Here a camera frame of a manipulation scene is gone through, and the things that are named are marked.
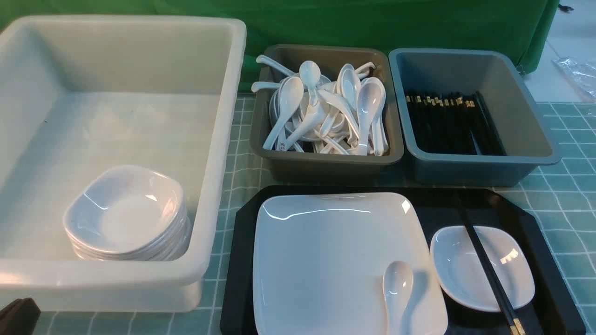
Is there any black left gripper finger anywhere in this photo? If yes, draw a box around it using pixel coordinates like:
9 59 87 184
0 298 41 335

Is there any large white square plate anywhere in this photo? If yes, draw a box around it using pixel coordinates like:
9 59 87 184
252 192 448 335

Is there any white ceramic soup spoon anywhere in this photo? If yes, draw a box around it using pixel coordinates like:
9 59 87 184
382 261 413 335

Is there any small white square bowl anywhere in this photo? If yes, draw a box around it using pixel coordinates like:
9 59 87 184
430 226 535 312

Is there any black chopstick pair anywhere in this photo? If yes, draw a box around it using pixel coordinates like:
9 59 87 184
453 192 526 335

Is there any stack of white bowls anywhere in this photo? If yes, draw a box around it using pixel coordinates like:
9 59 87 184
62 165 192 261

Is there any large white plastic tub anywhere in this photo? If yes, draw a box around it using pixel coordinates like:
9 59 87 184
1 15 247 313

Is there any pile of white spoons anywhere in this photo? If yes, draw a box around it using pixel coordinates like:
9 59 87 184
251 54 389 156

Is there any brown plastic spoon bin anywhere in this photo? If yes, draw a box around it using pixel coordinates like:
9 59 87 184
249 44 405 183

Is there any bundle of black chopsticks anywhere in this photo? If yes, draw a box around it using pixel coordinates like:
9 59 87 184
405 90 507 155

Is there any grey-blue plastic chopstick bin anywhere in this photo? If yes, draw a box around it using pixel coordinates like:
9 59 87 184
389 47 561 187

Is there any teal checkered tablecloth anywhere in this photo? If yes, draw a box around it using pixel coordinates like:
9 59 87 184
34 94 595 335

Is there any green cloth backdrop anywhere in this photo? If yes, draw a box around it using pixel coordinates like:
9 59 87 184
0 0 558 92

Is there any clear plastic bag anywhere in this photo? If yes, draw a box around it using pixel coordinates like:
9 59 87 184
552 57 596 102

